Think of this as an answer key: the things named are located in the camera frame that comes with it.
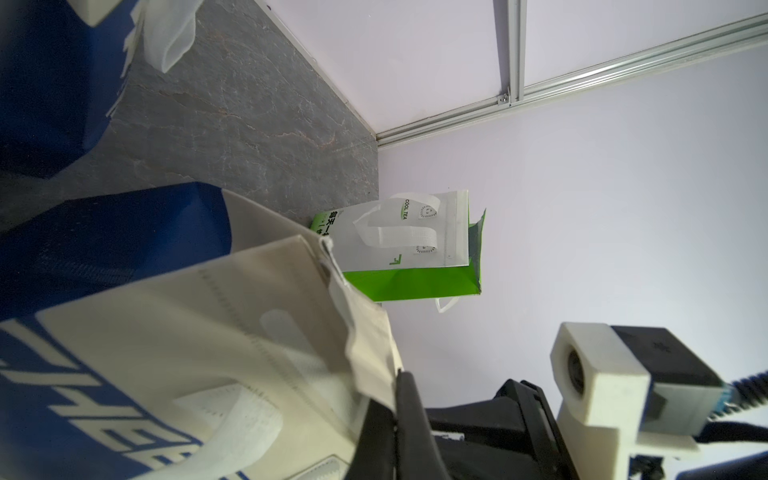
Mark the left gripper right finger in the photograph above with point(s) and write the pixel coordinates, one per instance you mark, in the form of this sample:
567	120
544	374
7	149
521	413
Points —
417	455

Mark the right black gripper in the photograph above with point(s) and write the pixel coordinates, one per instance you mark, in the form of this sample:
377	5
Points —
512	436

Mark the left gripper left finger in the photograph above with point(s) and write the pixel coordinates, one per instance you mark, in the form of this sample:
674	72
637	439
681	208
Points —
375	456

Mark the green white takeout bag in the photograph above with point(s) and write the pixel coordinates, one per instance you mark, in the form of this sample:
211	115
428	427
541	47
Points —
410	246

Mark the blue tote bag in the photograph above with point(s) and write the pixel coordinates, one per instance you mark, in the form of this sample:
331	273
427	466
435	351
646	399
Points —
181	332
65	67

